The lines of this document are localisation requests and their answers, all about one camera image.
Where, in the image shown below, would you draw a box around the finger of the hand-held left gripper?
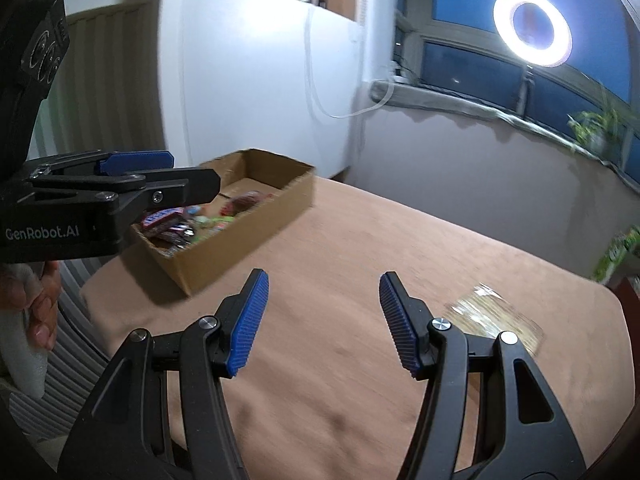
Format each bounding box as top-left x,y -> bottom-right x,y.
29,150 -> 176,177
31,168 -> 222,222

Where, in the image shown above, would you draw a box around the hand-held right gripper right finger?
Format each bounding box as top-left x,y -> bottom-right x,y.
378,271 -> 588,480

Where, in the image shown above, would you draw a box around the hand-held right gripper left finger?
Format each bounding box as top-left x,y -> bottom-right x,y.
57,268 -> 271,480

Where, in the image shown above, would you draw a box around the striped blue white snack bar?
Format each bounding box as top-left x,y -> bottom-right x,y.
141,208 -> 183,226

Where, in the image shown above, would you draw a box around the green candy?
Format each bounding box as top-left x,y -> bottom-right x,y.
195,214 -> 236,231

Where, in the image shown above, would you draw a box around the brown chocolate bar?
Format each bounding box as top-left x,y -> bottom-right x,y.
150,225 -> 195,248

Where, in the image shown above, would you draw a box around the chocolate cake clear packet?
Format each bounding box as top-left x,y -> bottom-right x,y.
222,191 -> 273,216

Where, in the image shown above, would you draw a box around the clear beige cracker packet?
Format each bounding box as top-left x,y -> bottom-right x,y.
445,284 -> 545,353

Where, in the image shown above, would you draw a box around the cardboard box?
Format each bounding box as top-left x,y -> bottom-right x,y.
131,148 -> 317,297

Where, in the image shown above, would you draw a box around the person's left hand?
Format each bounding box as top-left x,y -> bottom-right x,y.
0,261 -> 62,352

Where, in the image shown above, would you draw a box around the ribbed radiator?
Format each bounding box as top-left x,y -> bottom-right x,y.
35,2 -> 168,436

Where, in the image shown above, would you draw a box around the white refrigerator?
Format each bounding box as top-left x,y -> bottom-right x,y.
159,0 -> 368,181

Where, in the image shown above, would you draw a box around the green paper bag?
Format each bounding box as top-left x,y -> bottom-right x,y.
592,225 -> 640,283

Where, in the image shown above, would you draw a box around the white vertical pipe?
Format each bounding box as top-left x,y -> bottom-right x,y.
357,0 -> 374,81

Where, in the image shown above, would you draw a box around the potted spider plant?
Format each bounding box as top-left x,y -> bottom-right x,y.
567,95 -> 631,161

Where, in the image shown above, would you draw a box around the large window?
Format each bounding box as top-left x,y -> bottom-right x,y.
392,0 -> 640,171

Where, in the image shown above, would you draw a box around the white cable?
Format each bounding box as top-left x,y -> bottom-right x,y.
305,5 -> 396,120

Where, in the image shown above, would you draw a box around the white ring light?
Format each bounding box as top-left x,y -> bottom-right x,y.
492,0 -> 573,68

